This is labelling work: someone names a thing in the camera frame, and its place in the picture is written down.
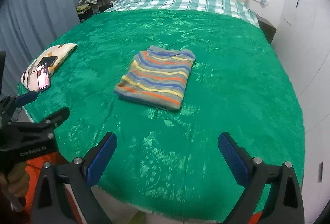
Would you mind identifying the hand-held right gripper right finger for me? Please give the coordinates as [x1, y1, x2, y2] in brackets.
[218, 132, 305, 224]

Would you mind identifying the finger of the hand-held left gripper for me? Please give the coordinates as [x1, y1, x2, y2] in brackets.
[32, 107, 71, 133]
[0, 90, 39, 124]

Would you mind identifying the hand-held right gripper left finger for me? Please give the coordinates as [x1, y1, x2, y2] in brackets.
[30, 132, 118, 224]

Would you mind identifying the striped knitted sweater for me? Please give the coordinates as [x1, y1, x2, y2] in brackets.
[114, 45, 196, 111]

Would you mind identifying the person's left hand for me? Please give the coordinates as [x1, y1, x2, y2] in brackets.
[5, 166, 30, 198]

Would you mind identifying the smartphone with lit screen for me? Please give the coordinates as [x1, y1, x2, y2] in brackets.
[36, 62, 51, 92]

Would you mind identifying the black object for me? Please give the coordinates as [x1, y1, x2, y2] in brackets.
[0, 51, 6, 93]

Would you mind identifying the dark rectangular device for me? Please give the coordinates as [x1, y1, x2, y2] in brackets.
[39, 56, 58, 68]

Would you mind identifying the printed cream pillow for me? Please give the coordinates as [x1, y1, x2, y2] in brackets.
[20, 43, 78, 91]

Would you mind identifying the green plush blanket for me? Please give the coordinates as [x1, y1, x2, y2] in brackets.
[18, 8, 306, 222]

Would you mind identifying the grey curtain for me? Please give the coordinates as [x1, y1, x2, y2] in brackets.
[0, 0, 98, 95]

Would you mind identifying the dark wooden nightstand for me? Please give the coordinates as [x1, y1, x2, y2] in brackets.
[255, 15, 277, 45]
[77, 6, 114, 23]

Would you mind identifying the white wardrobe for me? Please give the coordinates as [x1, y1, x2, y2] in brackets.
[280, 0, 330, 188]

